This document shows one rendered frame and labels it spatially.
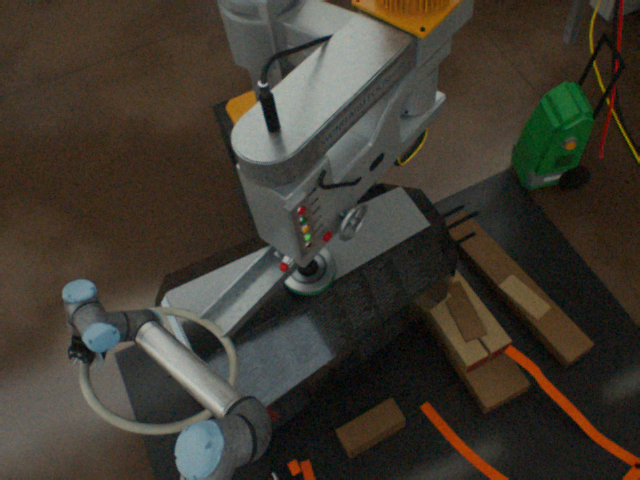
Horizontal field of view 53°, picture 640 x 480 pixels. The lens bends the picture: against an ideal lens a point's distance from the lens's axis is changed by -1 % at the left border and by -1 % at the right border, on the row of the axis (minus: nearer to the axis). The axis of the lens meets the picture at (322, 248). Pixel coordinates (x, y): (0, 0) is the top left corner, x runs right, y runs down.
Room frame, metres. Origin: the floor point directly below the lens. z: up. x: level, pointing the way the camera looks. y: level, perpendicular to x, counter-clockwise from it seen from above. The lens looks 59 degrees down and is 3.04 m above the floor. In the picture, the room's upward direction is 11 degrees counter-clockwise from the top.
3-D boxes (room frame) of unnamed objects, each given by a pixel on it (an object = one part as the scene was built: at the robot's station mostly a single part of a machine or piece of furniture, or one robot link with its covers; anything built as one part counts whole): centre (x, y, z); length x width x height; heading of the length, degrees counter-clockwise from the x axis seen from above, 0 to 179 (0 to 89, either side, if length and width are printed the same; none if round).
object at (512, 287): (1.28, -0.93, 0.11); 0.25 x 0.10 x 0.01; 31
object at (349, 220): (1.23, -0.10, 1.18); 0.15 x 0.10 x 0.15; 130
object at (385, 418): (0.80, -0.06, 0.07); 0.30 x 0.12 x 0.12; 110
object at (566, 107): (2.08, -1.34, 0.43); 0.35 x 0.35 x 0.87; 2
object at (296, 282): (1.25, 0.07, 0.86); 0.21 x 0.21 x 0.01
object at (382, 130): (1.49, -0.24, 1.29); 0.74 x 0.23 x 0.49; 130
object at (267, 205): (1.30, 0.01, 1.30); 0.36 x 0.22 x 0.45; 130
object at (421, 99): (1.67, -0.43, 1.33); 0.19 x 0.19 x 0.20
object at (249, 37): (1.99, -0.11, 1.35); 0.74 x 0.34 x 0.25; 46
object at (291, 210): (1.12, 0.05, 1.35); 0.08 x 0.03 x 0.28; 130
